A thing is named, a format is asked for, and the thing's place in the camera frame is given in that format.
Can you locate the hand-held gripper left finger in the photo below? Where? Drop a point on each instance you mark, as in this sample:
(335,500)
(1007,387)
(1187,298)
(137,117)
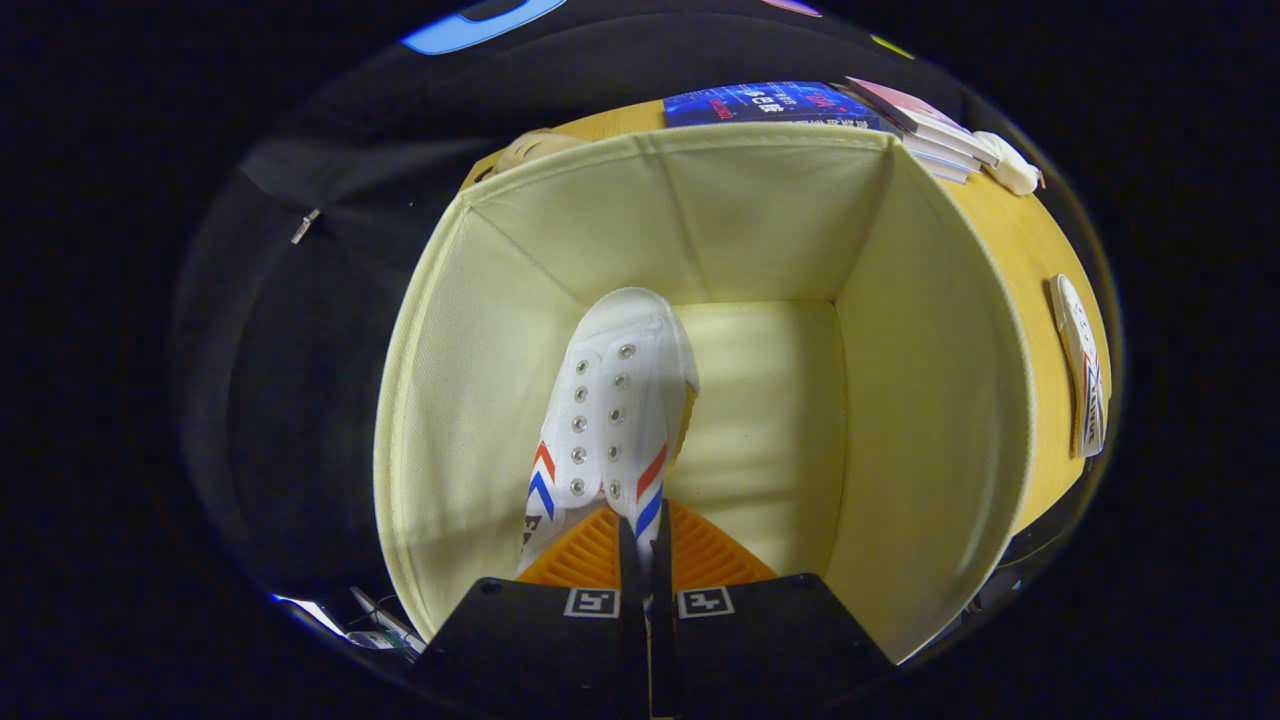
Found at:
(545,650)

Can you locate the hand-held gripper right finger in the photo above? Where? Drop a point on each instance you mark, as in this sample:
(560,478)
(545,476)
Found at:
(760,650)

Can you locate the white canvas shoe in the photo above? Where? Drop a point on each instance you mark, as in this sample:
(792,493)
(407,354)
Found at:
(1080,350)
(620,370)

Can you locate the cream fabric storage box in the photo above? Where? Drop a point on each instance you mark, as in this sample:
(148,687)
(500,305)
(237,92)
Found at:
(760,220)

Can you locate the silver clip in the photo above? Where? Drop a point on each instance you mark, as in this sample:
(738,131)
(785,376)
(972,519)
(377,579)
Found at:
(305,227)

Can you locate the beige plush dog toy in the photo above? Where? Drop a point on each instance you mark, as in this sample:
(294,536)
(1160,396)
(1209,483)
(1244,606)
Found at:
(535,150)

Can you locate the white book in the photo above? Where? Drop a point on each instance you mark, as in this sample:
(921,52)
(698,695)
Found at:
(940,152)

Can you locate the white plush toy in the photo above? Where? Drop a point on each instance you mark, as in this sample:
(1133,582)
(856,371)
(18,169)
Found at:
(1010,168)

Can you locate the blue cover book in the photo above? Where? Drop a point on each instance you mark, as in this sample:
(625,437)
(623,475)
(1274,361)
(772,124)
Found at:
(770,103)

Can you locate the pink cover book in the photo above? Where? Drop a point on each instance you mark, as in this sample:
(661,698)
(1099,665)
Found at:
(920,112)

